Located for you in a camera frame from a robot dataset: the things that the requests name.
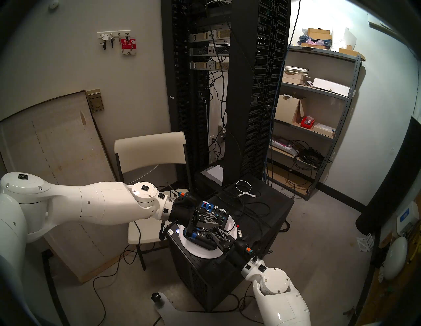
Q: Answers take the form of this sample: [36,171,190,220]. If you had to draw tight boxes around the grey metal shelf unit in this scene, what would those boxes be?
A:
[265,44,362,201]

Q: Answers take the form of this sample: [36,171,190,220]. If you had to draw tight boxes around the grey equipment box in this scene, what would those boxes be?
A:
[201,165,226,184]

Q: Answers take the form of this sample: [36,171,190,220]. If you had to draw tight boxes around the small brown cardboard box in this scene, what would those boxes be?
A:
[308,28,331,41]

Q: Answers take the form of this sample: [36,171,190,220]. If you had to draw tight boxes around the black cable bundle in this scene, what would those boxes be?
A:
[289,140,333,170]

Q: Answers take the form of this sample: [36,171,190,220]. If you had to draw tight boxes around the white flat box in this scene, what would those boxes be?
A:
[312,78,351,97]

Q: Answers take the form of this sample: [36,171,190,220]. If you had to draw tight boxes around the black perforated metal cabinet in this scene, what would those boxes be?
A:
[169,174,295,312]

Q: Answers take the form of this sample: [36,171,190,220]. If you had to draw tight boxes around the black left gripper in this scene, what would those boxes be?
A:
[169,199,227,240]

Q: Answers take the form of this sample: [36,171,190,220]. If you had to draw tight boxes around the white box blue label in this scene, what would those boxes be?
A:
[396,201,420,235]

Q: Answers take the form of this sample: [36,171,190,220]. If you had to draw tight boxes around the flat open cardboard box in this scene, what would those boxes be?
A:
[339,48,366,61]

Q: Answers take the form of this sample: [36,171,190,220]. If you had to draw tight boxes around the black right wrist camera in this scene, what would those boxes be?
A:
[235,238,259,253]

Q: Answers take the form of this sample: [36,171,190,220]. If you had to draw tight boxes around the black server rack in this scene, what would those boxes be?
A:
[223,0,292,188]

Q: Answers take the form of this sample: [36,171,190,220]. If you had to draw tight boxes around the black slotted rack column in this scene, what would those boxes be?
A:
[161,0,211,198]

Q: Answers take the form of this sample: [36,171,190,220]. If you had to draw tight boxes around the stacked tan boxes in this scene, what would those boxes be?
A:
[282,73,308,85]

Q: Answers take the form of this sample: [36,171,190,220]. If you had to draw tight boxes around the beige wall switch plate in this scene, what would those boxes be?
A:
[86,89,105,113]

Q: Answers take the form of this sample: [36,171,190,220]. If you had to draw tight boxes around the large beige leaning board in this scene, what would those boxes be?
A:
[0,90,132,283]

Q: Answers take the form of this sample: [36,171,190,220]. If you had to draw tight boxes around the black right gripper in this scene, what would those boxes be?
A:
[214,228,254,268]

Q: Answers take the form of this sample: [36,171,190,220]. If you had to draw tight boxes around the tall black tube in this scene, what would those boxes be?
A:
[355,115,421,236]

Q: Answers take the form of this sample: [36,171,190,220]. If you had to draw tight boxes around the clear plastic bag pile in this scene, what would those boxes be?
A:
[298,35,332,46]

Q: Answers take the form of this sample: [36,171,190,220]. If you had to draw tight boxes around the pink white package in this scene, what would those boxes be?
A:
[270,138,300,156]

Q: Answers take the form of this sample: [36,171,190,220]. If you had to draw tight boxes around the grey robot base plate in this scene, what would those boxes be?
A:
[154,293,260,326]

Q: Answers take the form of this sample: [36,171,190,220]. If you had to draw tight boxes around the flat tan box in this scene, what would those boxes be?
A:
[312,123,336,138]

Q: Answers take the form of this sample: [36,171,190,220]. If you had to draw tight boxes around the open tan cardboard box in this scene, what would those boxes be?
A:
[275,94,306,125]

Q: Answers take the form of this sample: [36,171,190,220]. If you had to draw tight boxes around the white oval router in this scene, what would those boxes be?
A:
[383,236,408,281]

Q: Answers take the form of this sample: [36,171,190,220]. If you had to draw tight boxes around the black blue audio mixer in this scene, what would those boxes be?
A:
[183,200,231,252]

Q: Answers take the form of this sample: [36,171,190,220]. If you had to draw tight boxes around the white round plate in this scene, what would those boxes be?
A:
[178,220,239,260]

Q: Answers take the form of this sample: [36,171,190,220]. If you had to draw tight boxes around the white usb cable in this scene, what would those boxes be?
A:
[235,180,257,198]

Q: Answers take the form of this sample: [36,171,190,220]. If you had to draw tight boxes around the black aux cable red plug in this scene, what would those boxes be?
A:
[227,194,280,245]

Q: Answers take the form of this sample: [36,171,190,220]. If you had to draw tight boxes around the cream folding chair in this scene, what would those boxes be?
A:
[114,131,194,271]

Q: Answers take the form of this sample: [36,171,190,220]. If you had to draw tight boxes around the small white wire rack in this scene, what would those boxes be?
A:
[356,233,375,252]

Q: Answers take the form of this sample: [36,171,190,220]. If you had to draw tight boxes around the white plastic bag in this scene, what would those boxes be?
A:
[332,26,358,51]

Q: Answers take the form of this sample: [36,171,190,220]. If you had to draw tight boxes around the silver rack server unit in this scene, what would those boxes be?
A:
[189,30,231,43]
[190,46,230,57]
[189,61,230,71]

